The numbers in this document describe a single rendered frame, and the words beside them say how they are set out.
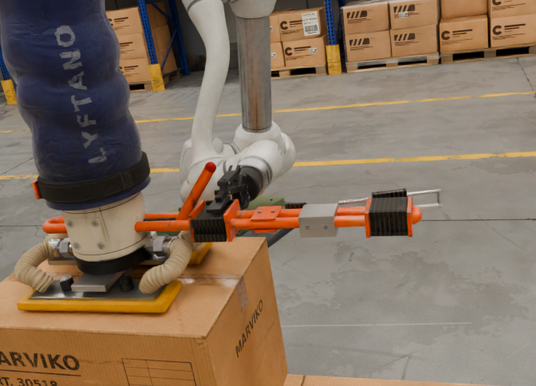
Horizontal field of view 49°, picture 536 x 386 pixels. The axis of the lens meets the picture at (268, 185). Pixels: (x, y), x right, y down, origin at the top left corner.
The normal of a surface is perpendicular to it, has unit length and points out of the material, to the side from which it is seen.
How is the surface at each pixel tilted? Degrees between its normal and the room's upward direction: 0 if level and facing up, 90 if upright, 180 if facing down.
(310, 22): 90
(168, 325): 0
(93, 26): 77
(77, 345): 90
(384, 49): 90
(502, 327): 0
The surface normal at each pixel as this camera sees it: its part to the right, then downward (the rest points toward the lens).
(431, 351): -0.14, -0.93
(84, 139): 0.29, 0.01
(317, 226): -0.25, 0.37
